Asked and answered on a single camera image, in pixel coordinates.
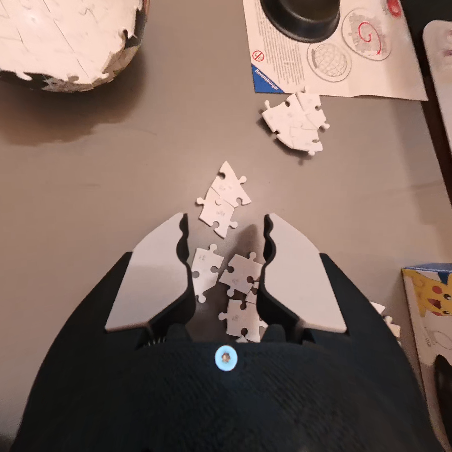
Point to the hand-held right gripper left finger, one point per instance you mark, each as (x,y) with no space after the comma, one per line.
(148,282)

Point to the pile of puzzle pieces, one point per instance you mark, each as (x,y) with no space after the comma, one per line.
(220,208)

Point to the small heap of puzzle pieces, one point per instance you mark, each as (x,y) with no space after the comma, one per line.
(392,326)

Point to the puzzle box with yellow character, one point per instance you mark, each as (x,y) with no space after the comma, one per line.
(430,293)

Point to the black round stand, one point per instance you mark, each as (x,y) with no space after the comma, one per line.
(300,24)

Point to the printed instruction sheet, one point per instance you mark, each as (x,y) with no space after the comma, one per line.
(282,46)

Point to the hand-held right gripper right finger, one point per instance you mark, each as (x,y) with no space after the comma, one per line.
(300,282)

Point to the partly built white puzzle ball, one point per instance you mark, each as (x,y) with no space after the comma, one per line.
(53,39)

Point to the pale flat plastic object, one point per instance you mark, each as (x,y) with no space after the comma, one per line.
(439,70)

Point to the curved joined white puzzle section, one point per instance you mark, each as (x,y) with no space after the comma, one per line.
(286,120)

